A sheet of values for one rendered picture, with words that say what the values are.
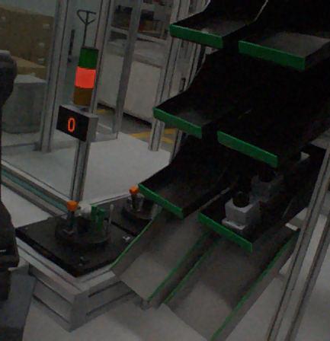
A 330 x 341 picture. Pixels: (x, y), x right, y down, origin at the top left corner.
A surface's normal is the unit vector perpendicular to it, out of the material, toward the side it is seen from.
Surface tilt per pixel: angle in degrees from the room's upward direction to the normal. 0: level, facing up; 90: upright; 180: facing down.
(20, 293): 0
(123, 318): 0
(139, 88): 90
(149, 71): 90
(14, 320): 0
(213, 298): 45
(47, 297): 90
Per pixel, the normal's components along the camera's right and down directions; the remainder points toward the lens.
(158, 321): 0.19, -0.93
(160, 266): -0.37, -0.59
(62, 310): -0.60, 0.15
